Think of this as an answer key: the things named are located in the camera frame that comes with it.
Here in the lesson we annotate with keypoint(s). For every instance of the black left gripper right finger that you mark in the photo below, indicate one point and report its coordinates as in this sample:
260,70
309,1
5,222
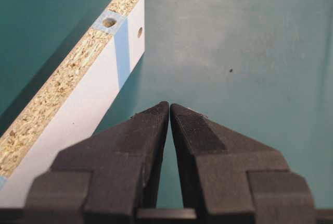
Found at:
227,177

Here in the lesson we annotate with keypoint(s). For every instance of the white laminated particle board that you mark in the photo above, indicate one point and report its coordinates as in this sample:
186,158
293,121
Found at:
74,99

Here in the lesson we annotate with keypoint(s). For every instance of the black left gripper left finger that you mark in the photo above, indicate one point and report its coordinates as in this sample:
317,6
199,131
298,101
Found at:
104,178

